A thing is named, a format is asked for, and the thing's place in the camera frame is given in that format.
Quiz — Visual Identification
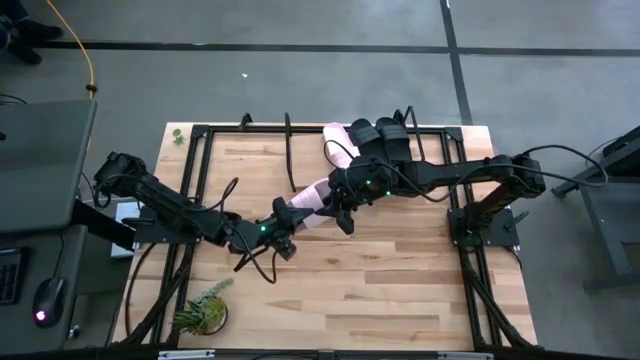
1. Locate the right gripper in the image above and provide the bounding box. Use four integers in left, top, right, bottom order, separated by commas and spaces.
317, 155, 401, 220

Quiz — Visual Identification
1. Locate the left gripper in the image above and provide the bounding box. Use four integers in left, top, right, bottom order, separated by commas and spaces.
248, 196, 324, 252

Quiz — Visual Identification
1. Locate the pink slide sandal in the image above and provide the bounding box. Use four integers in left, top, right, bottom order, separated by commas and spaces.
257, 178, 342, 232
322, 122, 362, 170

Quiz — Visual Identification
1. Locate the black slide sandal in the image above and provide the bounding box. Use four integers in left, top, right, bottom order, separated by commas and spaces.
374, 116, 414, 164
348, 117, 384, 164

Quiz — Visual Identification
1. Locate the wooden shelf with black ends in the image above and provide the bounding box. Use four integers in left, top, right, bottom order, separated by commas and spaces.
283, 105, 427, 194

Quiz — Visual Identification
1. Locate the potted succulent plant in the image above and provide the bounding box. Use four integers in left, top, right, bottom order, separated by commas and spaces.
171, 277, 235, 337

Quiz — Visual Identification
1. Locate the small white box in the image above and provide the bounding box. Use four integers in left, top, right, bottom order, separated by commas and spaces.
110, 201, 142, 259

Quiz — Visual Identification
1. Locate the black metal side stand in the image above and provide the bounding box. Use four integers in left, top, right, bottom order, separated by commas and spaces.
551, 124, 640, 292

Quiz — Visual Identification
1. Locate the black computer mouse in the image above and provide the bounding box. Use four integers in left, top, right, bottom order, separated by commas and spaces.
32, 276, 66, 330

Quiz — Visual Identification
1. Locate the grey slab tabletop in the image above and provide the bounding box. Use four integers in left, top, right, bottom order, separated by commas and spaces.
0, 98, 99, 236

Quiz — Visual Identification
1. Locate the black keyboard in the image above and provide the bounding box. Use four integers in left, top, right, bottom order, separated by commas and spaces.
0, 247, 26, 306

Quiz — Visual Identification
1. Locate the dark grey desk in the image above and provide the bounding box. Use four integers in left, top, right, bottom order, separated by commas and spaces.
0, 224, 132, 354

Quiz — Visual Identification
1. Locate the person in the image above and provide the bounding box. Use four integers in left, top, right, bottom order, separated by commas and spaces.
0, 0, 65, 66

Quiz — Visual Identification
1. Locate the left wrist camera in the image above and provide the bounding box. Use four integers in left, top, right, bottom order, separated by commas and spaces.
276, 238, 298, 262

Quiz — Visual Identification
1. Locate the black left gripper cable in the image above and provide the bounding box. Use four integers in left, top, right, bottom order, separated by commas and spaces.
199, 177, 279, 285

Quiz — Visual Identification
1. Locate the black aluminium rig frame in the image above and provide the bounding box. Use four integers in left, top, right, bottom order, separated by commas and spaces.
119, 122, 539, 351

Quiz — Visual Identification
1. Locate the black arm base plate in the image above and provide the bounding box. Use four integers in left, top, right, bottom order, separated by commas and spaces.
447, 206, 521, 249
133, 204, 207, 246

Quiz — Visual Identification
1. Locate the silver aluminium bracket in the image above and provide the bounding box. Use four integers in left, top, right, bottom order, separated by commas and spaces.
437, 351, 495, 360
157, 349, 216, 360

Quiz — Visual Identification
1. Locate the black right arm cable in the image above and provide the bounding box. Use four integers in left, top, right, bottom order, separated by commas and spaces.
519, 143, 610, 190

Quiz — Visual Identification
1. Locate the yellow cable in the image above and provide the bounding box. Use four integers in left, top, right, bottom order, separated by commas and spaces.
45, 0, 97, 100

